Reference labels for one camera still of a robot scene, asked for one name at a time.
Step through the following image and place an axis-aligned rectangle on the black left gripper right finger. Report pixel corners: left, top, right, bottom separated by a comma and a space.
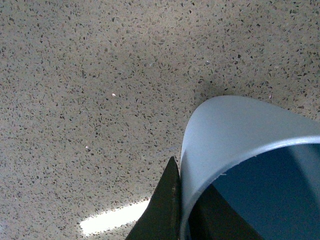
186, 185, 263, 240

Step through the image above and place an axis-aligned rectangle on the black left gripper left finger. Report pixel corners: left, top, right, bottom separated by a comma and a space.
126, 156, 181, 240

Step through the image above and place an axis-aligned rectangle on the blue plastic cup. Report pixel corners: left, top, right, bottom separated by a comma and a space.
180, 95, 320, 240

